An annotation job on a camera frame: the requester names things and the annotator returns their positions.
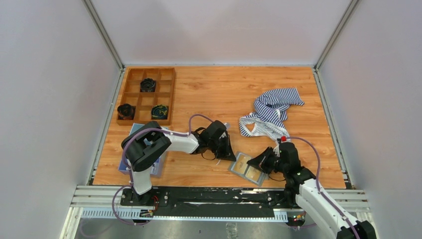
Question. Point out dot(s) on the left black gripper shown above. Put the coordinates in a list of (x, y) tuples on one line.
[(227, 153)]

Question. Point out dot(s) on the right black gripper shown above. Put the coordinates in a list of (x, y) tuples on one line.
[(262, 161)]

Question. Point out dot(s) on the gold credit card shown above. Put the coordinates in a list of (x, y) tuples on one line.
[(241, 163), (253, 174)]

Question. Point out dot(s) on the grey card holder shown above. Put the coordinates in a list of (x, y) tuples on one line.
[(263, 176)]

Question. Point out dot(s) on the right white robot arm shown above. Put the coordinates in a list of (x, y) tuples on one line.
[(304, 190)]

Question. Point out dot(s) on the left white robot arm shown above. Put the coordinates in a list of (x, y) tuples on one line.
[(143, 147)]

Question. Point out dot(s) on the gold credit card in holder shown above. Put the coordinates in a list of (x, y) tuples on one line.
[(253, 174)]

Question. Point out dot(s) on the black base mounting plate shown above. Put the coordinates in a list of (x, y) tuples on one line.
[(210, 202)]

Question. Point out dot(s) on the striped blue white cloth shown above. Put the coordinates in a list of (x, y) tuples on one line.
[(270, 112)]

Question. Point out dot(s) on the light blue box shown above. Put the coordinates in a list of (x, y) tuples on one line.
[(158, 165)]

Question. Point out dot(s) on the blue green rolled belt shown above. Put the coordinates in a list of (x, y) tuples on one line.
[(159, 112)]

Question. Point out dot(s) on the wooden compartment tray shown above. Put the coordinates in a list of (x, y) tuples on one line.
[(144, 102)]

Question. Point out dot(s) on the black rolled belt top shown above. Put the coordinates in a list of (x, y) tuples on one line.
[(148, 85)]

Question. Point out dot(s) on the black rolled belt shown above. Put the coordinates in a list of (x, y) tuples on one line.
[(126, 112), (148, 85)]

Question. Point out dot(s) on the black rolled belt left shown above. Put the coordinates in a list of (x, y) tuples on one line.
[(126, 112)]

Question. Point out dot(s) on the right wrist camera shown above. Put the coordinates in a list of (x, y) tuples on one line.
[(282, 145)]

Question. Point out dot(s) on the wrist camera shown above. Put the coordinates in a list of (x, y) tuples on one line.
[(225, 126), (282, 145)]

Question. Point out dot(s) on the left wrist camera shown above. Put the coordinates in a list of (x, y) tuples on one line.
[(225, 126)]

